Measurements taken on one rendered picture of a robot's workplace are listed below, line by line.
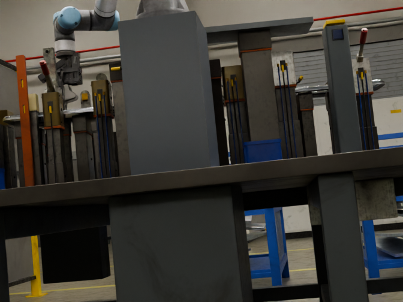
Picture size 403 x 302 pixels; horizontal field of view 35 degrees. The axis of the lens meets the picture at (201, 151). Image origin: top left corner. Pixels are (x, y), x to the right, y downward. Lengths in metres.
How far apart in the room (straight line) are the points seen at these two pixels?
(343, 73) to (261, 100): 0.27
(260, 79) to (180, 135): 0.53
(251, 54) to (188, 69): 0.48
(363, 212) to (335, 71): 0.76
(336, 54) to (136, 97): 0.73
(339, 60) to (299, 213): 8.07
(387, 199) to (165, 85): 1.30
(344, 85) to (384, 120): 8.18
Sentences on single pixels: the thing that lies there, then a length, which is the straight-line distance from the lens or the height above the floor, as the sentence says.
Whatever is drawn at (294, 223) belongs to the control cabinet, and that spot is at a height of 0.23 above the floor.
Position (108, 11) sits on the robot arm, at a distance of 2.36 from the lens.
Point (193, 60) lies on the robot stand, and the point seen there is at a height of 0.98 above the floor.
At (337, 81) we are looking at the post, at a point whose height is 0.96.
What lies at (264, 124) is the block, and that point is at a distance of 2.01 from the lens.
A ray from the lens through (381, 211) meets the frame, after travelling 2.64.
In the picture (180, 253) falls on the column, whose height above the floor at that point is 0.51.
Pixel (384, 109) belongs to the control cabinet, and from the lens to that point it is 10.26.
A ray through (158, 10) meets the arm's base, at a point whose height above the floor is 1.12.
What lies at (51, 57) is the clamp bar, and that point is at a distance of 2.32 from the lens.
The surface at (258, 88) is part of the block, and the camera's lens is 2.03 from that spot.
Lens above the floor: 0.61
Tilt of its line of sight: 5 degrees up
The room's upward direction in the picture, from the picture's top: 6 degrees counter-clockwise
